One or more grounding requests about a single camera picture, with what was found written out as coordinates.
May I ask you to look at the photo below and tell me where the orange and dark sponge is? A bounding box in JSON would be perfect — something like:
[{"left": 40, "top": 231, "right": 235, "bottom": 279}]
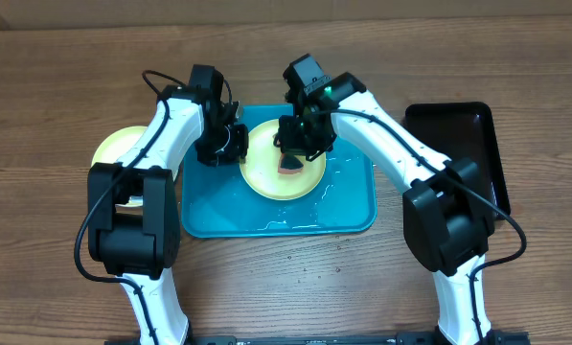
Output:
[{"left": 278, "top": 153, "right": 304, "bottom": 174}]

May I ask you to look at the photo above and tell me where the yellow-green plate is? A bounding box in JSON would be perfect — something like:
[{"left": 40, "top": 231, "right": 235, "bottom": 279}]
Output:
[
  {"left": 91, "top": 126, "right": 147, "bottom": 165},
  {"left": 240, "top": 119, "right": 327, "bottom": 200}
]

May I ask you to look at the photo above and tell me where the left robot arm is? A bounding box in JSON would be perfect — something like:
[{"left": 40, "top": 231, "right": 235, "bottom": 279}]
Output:
[{"left": 74, "top": 64, "right": 248, "bottom": 344}]

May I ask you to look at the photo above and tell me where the black rectangular tray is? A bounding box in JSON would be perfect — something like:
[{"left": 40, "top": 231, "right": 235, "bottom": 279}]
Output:
[{"left": 403, "top": 102, "right": 511, "bottom": 214}]

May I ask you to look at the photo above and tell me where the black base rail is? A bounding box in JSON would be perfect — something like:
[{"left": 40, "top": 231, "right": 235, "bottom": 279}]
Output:
[{"left": 104, "top": 329, "right": 531, "bottom": 345}]

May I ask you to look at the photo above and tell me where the teal plastic tray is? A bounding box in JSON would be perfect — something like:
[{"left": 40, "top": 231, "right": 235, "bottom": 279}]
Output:
[{"left": 180, "top": 103, "right": 378, "bottom": 240}]

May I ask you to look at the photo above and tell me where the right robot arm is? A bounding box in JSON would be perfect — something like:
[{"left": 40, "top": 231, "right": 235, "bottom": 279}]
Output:
[{"left": 273, "top": 55, "right": 494, "bottom": 344}]

